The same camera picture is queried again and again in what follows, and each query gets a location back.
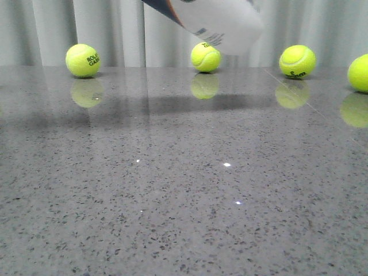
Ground white blue tennis ball can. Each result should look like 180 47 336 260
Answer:
144 0 263 56

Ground middle yellow tennis ball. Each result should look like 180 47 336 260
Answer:
191 42 221 72

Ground left yellow tennis ball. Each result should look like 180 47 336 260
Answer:
66 44 101 78

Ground right yellow Wilson tennis ball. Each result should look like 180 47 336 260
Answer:
278 45 317 79

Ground far right yellow tennis ball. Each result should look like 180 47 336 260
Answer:
347 54 368 93

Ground grey pleated curtain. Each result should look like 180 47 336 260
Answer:
1 1 367 68

